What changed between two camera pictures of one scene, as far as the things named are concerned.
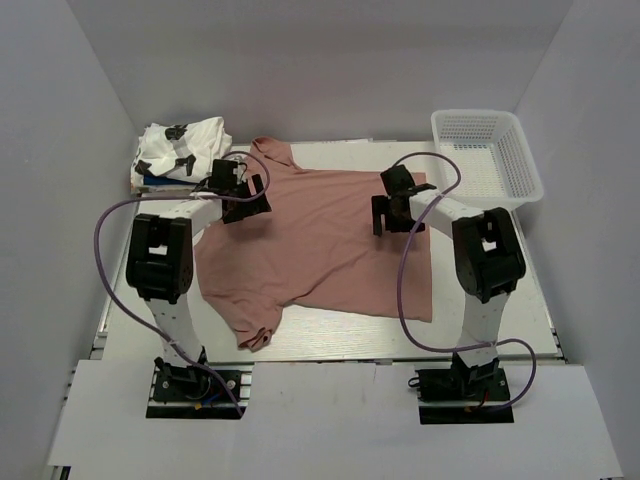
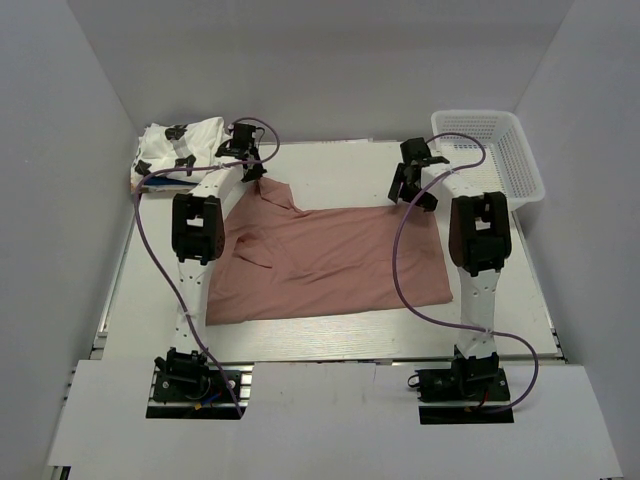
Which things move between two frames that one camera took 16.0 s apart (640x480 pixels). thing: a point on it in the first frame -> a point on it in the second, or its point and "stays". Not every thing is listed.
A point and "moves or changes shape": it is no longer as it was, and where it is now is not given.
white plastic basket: [496, 167] stays
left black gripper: [251, 208] -> [255, 174]
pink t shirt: [315, 245] moves or changes shape
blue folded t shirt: [154, 180] stays
